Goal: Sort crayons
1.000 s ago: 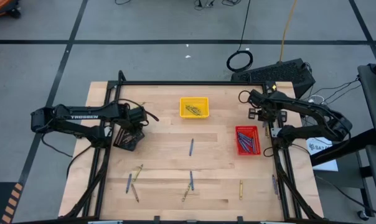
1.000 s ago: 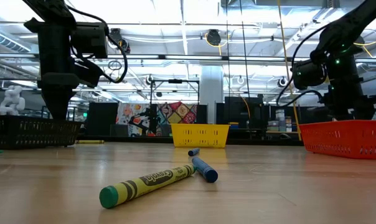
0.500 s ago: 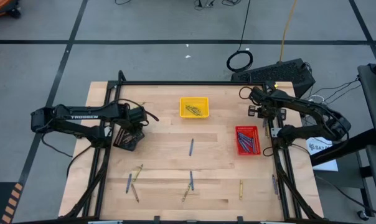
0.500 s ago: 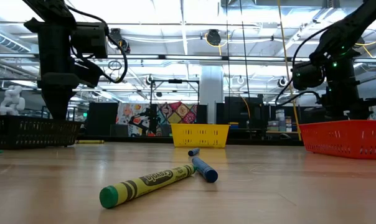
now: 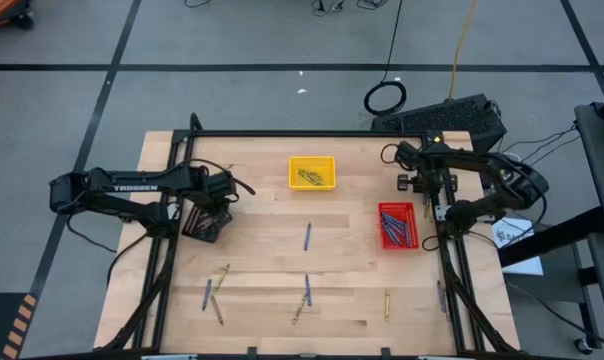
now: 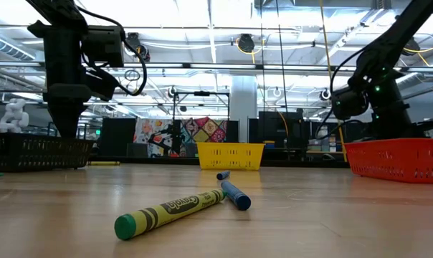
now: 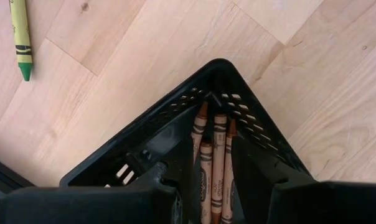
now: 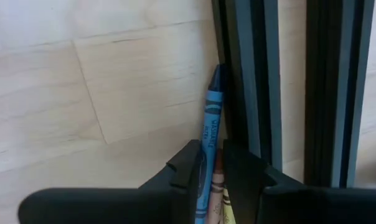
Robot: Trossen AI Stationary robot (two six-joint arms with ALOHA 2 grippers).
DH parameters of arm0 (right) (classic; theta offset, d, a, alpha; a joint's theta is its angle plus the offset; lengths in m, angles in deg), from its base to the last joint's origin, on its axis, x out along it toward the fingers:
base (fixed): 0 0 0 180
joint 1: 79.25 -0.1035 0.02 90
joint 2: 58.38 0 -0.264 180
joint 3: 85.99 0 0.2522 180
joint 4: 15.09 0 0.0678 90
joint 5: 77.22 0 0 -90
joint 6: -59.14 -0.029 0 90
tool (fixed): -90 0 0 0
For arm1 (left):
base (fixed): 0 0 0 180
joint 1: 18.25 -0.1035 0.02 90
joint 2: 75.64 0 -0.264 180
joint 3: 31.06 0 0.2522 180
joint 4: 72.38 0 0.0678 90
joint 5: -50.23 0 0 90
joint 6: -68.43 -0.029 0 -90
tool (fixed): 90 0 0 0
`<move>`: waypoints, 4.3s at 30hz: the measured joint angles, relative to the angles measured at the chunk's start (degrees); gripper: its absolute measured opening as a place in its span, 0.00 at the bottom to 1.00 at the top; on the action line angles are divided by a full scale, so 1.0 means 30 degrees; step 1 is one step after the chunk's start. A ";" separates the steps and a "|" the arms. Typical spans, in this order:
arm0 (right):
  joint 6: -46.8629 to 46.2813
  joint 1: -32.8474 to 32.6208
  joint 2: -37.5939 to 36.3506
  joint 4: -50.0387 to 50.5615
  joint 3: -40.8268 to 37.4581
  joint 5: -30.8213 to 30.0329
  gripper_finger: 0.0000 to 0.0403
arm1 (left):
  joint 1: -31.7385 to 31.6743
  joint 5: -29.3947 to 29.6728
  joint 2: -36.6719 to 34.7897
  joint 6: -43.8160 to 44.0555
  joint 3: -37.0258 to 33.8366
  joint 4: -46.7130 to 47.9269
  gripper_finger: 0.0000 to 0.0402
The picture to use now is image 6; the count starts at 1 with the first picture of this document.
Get black metal table frame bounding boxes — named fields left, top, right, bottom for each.
left=89, top=154, right=350, bottom=169

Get silver ribbed air duct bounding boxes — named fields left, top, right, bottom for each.
left=395, top=59, right=433, bottom=87
left=0, top=32, right=37, bottom=62

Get white building column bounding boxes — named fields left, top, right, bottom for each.
left=230, top=75, right=259, bottom=143

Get long ceiling light strip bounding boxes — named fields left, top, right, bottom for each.
left=0, top=60, right=433, bottom=72

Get black left wrist camera cable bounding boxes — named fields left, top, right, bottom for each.
left=75, top=5, right=148, bottom=97

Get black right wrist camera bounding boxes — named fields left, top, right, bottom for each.
left=330, top=85, right=370, bottom=121

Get yellow plastic basket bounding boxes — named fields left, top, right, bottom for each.
left=196, top=141, right=266, bottom=171

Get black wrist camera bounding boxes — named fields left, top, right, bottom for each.
left=84, top=67, right=121, bottom=102
left=330, top=85, right=370, bottom=121

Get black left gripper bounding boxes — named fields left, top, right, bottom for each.
left=42, top=83, right=92, bottom=139

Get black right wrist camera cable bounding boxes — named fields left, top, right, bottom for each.
left=315, top=46, right=368, bottom=141

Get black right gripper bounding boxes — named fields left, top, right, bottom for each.
left=366, top=77, right=433, bottom=140

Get black plastic basket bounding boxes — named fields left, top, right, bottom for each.
left=0, top=131, right=95, bottom=173

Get black metal gantry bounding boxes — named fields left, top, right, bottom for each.
left=171, top=90, right=232, bottom=121

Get black partition panel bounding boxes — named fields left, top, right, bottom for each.
left=248, top=110, right=310, bottom=161
left=309, top=120, right=375, bottom=151

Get red plastic basket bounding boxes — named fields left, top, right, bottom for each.
left=344, top=138, right=433, bottom=185

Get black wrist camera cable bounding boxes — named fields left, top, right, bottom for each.
left=315, top=46, right=368, bottom=141
left=75, top=5, right=148, bottom=97

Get white knot-shaped sculpture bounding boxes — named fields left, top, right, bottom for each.
left=0, top=97, right=30, bottom=134

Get black cabinet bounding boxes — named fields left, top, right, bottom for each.
left=100, top=117, right=137, bottom=157

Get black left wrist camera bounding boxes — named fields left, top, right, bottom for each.
left=84, top=67, right=121, bottom=102

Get stacked storage boxes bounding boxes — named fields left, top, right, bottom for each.
left=308, top=125, right=338, bottom=153

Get black hanging cable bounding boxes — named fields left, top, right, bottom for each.
left=259, top=0, right=266, bottom=115

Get yellow power cable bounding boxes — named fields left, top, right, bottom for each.
left=319, top=0, right=348, bottom=163

